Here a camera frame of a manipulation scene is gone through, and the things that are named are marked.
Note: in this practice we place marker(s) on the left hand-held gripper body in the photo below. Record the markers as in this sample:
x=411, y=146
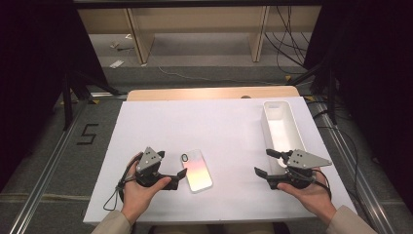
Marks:
x=147, y=161

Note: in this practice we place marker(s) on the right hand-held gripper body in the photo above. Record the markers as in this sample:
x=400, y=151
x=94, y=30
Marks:
x=303, y=161

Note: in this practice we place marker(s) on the smartphone with pale iridescent case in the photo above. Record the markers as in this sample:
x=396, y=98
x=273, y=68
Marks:
x=195, y=172

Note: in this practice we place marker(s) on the long white plastic bin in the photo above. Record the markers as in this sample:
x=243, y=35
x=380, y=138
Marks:
x=281, y=130

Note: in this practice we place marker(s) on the person's left hand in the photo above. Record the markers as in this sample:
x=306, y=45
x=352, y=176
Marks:
x=138, y=198

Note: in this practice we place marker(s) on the person's right hand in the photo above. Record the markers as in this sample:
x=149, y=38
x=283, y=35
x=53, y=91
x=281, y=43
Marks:
x=313, y=198

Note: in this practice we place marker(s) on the white board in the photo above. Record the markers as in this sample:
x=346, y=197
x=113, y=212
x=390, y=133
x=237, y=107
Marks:
x=227, y=130

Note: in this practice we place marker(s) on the yellow tape piece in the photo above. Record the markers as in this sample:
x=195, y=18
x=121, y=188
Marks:
x=94, y=101
x=310, y=98
x=288, y=78

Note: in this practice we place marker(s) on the black metal stand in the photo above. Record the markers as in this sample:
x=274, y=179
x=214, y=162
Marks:
x=67, y=107
x=330, y=97

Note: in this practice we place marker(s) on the light wooden table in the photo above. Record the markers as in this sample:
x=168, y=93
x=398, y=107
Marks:
x=201, y=93

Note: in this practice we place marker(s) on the white paper scrap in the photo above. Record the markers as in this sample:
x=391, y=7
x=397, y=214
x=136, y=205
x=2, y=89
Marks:
x=116, y=64

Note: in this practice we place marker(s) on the dark curtain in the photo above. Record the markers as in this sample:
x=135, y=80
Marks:
x=380, y=81
x=29, y=81

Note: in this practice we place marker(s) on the light wooden shelf unit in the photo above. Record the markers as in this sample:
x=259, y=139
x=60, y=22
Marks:
x=201, y=19

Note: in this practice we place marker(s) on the aluminium floor rail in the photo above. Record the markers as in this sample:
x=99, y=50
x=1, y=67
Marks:
x=48, y=172
x=354, y=169

